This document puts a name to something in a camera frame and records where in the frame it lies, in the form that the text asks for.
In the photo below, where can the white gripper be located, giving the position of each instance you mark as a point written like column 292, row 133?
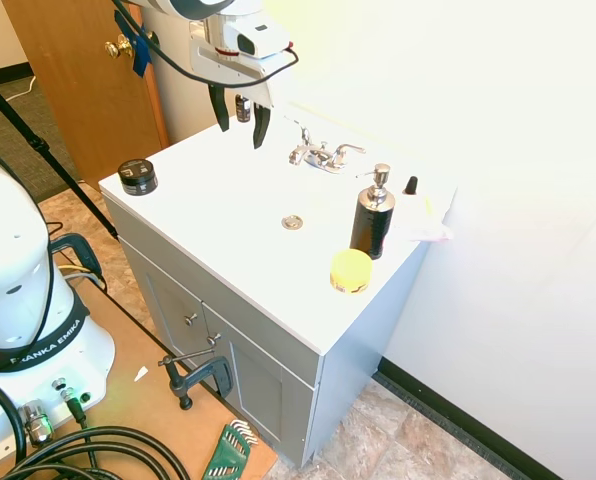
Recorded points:
column 228, row 60

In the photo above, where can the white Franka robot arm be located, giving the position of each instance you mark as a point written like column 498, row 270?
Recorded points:
column 23, row 280

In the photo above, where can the black clamp behind robot base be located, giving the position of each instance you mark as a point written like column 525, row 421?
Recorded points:
column 83, row 255

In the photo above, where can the small black bottle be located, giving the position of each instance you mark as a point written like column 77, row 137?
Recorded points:
column 243, row 107

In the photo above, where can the chrome faucet spout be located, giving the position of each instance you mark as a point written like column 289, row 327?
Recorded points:
column 305, row 154

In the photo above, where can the white sink countertop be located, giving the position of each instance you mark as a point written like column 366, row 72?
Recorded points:
column 258, row 210

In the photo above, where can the chrome sink drain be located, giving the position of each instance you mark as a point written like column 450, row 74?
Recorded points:
column 292, row 221

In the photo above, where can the black round jar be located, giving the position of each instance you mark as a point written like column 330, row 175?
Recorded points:
column 138, row 176

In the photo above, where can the blue tape strip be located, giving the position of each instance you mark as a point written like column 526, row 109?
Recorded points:
column 137, row 47

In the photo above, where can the brass door knob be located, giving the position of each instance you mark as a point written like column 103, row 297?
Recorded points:
column 118, row 46

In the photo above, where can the wooden door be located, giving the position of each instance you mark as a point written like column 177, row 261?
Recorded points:
column 93, row 75

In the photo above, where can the black soap dispenser chrome pump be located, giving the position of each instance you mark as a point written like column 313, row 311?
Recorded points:
column 374, row 212

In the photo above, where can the black dropper cap bottle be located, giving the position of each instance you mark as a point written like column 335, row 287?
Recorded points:
column 411, row 185

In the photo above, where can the yellow round jar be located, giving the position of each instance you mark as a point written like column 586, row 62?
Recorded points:
column 350, row 271

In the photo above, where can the black tripod leg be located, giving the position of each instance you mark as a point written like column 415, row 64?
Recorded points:
column 38, row 145

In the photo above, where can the round metal cabinet knob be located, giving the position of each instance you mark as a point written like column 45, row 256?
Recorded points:
column 192, row 318
column 213, row 339

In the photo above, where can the white crumpled cloth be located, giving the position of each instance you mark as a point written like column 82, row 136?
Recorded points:
column 423, row 220

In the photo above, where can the grey vanity cabinet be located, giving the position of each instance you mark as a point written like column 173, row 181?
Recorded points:
column 238, row 340

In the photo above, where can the black metal C-clamp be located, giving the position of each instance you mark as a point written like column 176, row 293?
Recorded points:
column 198, row 375

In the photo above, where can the wooden base board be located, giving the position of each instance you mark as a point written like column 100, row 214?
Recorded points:
column 143, row 380

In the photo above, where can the green hex key set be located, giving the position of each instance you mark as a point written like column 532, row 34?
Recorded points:
column 230, row 447

